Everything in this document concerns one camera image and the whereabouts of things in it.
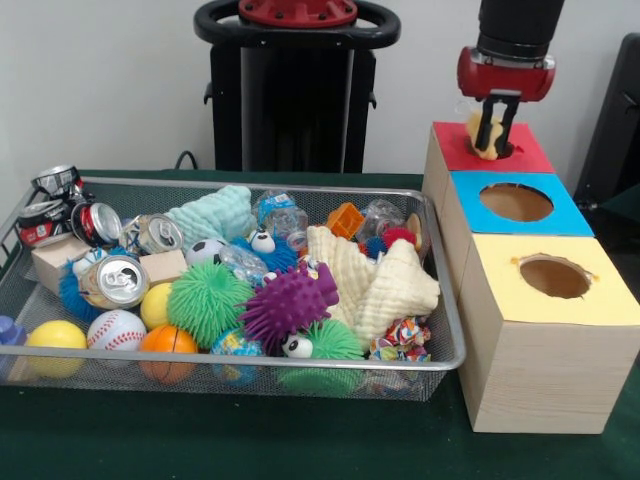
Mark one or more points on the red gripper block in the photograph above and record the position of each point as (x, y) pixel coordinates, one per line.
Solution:
(507, 78)

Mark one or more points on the pale yellow plush toy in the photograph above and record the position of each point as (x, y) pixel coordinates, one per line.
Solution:
(473, 132)

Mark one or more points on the cream muslin cloth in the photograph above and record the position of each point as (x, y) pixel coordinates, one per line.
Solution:
(385, 280)

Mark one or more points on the green spiky ball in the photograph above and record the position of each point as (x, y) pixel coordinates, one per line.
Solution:
(209, 303)
(335, 350)

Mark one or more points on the wooden box with three holes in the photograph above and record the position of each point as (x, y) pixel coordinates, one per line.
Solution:
(545, 350)

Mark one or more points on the shallow clear mesh bin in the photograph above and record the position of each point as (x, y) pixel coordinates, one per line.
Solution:
(445, 350)

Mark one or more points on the black chair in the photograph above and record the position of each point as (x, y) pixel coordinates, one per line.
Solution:
(615, 130)

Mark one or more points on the purple spiky ball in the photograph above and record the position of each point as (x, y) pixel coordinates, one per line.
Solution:
(290, 305)

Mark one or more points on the mint green cloth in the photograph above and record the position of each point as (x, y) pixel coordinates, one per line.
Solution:
(210, 213)

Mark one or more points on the yellow tennis ball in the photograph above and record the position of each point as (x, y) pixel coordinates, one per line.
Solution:
(155, 306)

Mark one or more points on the orange basketball toy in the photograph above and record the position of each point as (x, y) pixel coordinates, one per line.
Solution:
(168, 350)

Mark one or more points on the crushed silver can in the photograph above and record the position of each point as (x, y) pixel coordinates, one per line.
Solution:
(113, 280)

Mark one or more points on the white baseball toy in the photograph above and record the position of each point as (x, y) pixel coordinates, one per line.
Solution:
(116, 330)

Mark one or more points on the smooth yellow ball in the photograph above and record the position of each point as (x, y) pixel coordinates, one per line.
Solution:
(56, 345)

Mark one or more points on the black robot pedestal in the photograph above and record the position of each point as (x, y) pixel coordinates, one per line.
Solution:
(290, 110)

